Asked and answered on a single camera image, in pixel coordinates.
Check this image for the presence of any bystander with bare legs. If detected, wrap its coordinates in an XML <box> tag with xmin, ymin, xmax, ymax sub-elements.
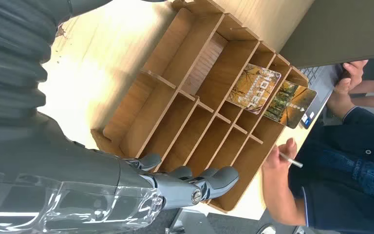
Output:
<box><xmin>348</xmin><ymin>77</ymin><xmax>374</xmax><ymax>111</ymax></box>

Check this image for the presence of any autumn motel key card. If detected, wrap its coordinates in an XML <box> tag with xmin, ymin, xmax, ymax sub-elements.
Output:
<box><xmin>226</xmin><ymin>63</ymin><xmax>282</xmax><ymax>115</ymax></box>

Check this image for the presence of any grey laptop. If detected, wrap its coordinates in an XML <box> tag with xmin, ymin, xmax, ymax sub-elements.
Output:
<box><xmin>279</xmin><ymin>0</ymin><xmax>374</xmax><ymax>130</ymax></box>

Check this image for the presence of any person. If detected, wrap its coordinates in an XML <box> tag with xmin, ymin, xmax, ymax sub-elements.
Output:
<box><xmin>261</xmin><ymin>59</ymin><xmax>374</xmax><ymax>234</ymax></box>

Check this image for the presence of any wooden slotted card organizer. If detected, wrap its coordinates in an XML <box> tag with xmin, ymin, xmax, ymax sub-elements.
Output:
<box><xmin>90</xmin><ymin>0</ymin><xmax>309</xmax><ymax>214</ymax></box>

